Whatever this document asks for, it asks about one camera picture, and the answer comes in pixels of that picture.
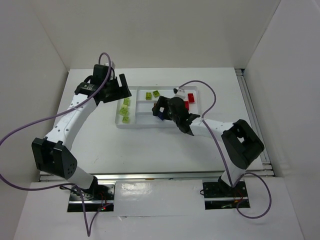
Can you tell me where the purple lego plate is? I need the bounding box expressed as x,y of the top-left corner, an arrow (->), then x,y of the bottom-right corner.
158,112 -> 165,121

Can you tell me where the red lego brick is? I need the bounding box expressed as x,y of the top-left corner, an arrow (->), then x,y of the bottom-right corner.
187,93 -> 196,104
184,101 -> 190,111

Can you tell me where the green square lego brick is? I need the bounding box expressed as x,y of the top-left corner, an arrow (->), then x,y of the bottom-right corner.
152,90 -> 160,98

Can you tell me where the pale green lego brick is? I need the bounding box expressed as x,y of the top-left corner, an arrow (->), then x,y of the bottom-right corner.
145,92 -> 153,101

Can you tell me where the curved green lego brick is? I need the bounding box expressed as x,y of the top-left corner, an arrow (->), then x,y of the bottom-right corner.
118,107 -> 129,117

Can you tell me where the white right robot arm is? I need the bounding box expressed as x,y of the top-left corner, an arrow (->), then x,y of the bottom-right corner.
152,89 -> 265,188

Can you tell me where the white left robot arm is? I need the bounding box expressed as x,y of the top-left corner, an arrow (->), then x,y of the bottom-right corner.
31,64 -> 132,199

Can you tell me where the white compartment sorting tray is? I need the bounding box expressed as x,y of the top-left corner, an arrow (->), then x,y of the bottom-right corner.
114,85 -> 204,130

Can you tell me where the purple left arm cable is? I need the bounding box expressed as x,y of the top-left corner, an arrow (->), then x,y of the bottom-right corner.
0,52 -> 113,237

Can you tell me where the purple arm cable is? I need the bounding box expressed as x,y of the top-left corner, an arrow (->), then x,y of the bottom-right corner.
0,52 -> 113,237
178,79 -> 273,220

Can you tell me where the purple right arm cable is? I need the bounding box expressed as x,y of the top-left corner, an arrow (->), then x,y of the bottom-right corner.
178,79 -> 273,220

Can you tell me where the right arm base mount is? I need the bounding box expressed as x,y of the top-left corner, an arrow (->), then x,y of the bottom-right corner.
199,181 -> 251,210

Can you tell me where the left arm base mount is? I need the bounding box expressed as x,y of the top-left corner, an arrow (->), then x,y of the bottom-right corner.
59,183 -> 116,213

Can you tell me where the aluminium rail right side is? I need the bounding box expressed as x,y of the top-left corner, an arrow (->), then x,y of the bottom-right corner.
235,68 -> 274,173

